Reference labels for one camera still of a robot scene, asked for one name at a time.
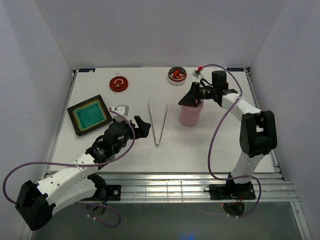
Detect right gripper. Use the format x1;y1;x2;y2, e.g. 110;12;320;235
178;82;216;105

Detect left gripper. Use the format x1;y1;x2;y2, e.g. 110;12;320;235
112;115;151;154

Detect metal tongs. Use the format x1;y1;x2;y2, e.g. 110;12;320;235
149;101;168;147

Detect pink lid with brown handle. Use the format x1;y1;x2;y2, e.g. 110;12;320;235
181;103;204;114

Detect pink cylindrical container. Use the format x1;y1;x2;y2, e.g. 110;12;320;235
179;108;201;128

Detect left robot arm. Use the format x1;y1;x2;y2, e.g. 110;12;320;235
15;115;151;231

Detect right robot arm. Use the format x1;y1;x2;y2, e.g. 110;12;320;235
178;67;278;199

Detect metal bowl with red band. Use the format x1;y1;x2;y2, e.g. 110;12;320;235
167;66;187;86

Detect right blue label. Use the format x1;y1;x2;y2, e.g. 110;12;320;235
226;67;245;72

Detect blue label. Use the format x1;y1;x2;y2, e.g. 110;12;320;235
78;68;96;73
226;67;245;72

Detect red round lid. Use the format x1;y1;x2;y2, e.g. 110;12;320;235
109;76;129;93

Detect black square food plate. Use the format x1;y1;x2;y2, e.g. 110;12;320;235
67;94;113;137

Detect left blue label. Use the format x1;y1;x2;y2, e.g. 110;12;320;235
78;68;96;73

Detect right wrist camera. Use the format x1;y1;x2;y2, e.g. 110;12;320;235
192;66;203;82

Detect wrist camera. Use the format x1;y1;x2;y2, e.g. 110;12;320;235
109;104;130;117
192;66;203;82

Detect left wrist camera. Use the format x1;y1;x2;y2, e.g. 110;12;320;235
109;104;130;117

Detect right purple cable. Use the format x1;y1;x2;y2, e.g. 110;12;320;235
197;63;263;219

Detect aluminium frame rail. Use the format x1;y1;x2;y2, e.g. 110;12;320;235
28;172;300;205

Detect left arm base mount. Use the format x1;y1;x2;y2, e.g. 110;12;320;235
93;184;122;202

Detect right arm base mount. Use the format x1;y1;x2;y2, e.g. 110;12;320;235
203;182;256;200

